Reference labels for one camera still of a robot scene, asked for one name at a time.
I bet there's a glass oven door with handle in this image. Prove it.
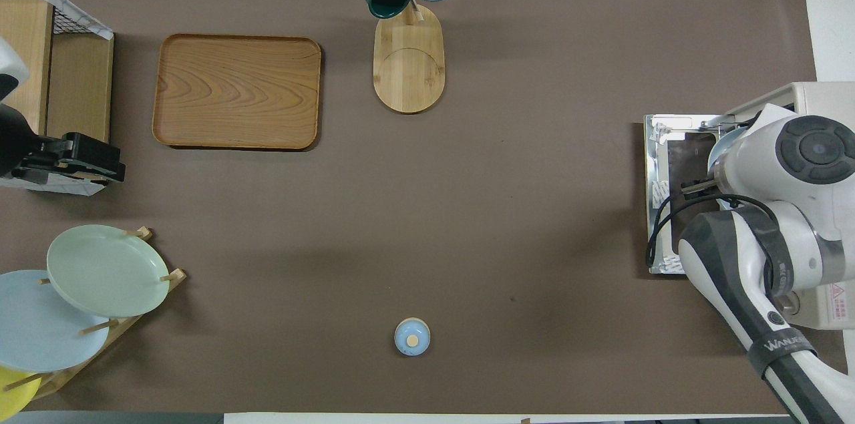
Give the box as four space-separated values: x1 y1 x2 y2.
645 114 735 276

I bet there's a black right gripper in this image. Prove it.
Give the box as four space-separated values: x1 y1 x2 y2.
681 177 725 196

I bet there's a yellow racked plate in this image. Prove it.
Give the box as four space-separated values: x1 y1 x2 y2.
0 366 42 422

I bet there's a light blue racked plate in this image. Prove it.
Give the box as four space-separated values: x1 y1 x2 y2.
0 269 111 373

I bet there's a wooden shelf with wire basket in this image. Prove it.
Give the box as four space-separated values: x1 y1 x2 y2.
0 0 116 196

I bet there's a wooden mug tree stand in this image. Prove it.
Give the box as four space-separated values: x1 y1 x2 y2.
353 0 462 114

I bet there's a wooden plate rack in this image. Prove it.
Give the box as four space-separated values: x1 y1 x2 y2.
0 226 186 401

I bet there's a brown table mat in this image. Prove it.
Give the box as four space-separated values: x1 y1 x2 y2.
0 0 849 415

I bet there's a white toaster oven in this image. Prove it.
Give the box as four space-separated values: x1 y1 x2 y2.
718 81 855 331

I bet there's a pale green racked plate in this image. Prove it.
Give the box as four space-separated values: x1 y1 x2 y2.
46 224 170 319

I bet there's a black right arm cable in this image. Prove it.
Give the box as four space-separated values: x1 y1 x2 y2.
646 194 779 271

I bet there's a wooden serving tray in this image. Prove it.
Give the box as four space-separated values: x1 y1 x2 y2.
152 34 323 151

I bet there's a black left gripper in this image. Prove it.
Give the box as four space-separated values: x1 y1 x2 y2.
0 103 126 183

